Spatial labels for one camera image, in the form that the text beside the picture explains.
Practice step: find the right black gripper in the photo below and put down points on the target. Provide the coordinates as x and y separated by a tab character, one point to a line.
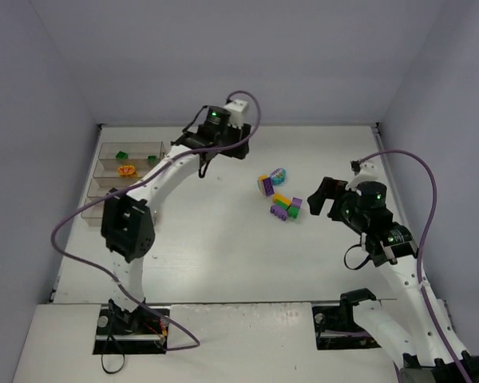
336	198

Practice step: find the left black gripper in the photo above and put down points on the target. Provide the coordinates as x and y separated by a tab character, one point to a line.
235	142

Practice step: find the teal oval lego piece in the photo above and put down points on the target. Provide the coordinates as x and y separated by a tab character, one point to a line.
278	176

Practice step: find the purple printed lego brick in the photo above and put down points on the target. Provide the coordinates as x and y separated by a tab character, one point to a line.
270	192

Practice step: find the dark green lego brick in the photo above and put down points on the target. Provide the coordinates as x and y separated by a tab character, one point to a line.
152	159

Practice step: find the orange flower lego piece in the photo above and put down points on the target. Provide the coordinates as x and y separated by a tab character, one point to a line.
127	171

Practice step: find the yellow curved lego brick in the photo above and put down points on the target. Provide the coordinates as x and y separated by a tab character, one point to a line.
264	183

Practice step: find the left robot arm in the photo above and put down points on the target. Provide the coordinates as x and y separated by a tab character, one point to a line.
128	222

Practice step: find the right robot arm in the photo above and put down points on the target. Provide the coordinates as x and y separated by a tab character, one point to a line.
427	349

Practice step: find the purple lego on green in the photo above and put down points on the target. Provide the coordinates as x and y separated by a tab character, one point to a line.
296	202

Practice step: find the yellow flat lego brick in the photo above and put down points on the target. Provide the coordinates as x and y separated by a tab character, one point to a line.
278	198

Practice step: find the green lego under yellow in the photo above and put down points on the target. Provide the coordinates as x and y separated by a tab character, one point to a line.
282	204

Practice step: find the purple lego brick front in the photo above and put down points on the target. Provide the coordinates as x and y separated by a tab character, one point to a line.
279	212

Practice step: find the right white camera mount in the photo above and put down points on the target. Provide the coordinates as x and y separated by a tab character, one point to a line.
363	172

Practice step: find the right base mount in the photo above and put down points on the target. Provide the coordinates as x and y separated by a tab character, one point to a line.
333	332

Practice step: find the base mount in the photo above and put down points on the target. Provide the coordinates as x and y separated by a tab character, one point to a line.
147	335
333	332

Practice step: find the left base mount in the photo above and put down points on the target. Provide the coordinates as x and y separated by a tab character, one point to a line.
147	335

